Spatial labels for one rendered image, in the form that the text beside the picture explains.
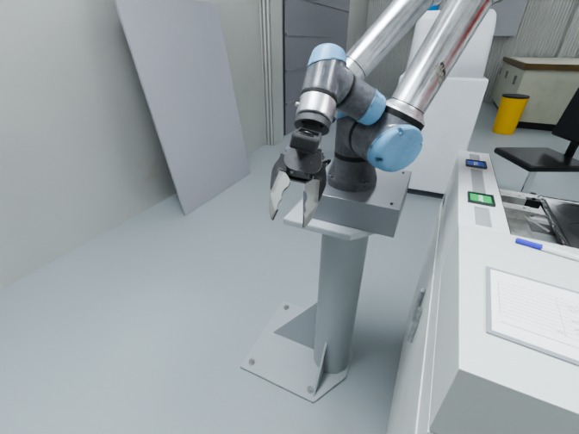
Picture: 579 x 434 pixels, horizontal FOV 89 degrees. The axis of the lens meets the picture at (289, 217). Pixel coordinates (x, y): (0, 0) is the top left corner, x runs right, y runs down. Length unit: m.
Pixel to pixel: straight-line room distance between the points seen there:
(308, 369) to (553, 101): 5.91
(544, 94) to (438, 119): 3.80
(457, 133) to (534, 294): 2.42
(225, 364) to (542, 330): 1.29
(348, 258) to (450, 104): 2.07
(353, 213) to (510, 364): 0.53
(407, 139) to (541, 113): 5.90
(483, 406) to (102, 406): 1.43
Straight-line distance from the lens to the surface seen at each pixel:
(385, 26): 0.85
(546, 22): 9.22
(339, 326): 1.24
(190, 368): 1.59
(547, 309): 0.56
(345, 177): 0.87
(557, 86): 6.55
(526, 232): 0.94
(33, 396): 1.81
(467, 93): 2.86
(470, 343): 0.46
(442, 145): 2.93
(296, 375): 1.48
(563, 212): 1.06
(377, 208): 0.83
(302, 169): 0.55
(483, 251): 0.63
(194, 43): 2.92
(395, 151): 0.73
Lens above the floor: 1.29
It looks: 31 degrees down
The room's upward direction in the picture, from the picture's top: straight up
